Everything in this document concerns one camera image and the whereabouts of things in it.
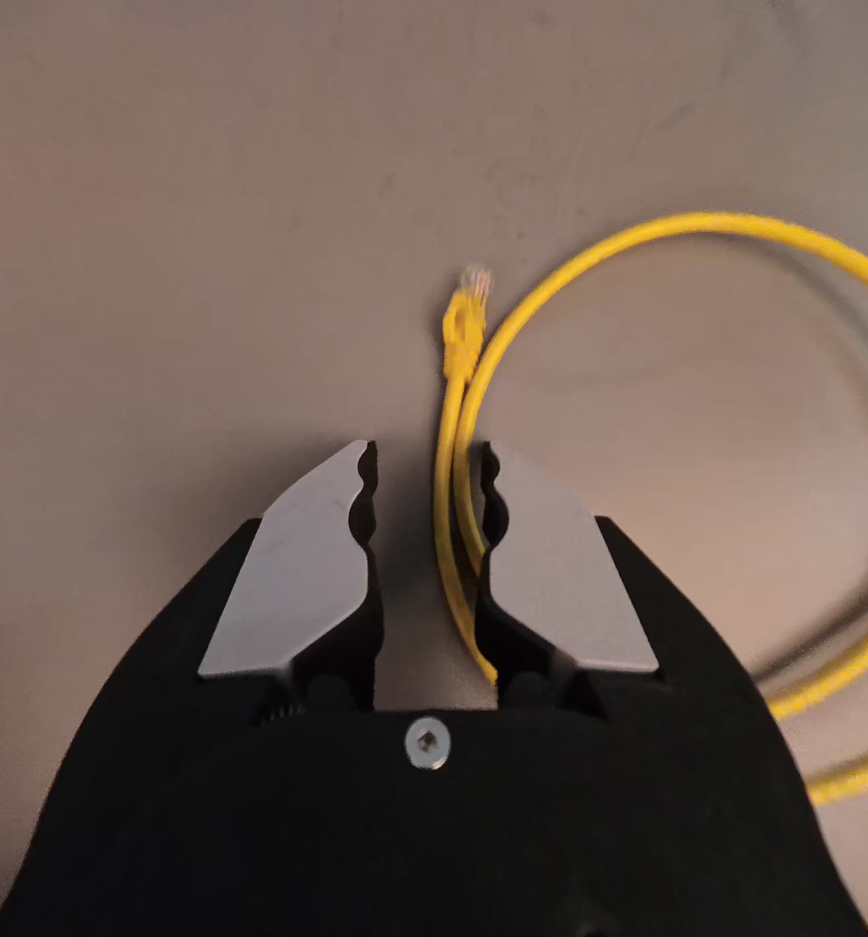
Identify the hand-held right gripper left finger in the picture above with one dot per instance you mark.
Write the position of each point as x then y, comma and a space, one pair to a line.
295, 585

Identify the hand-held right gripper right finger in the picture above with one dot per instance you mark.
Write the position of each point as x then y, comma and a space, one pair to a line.
566, 593

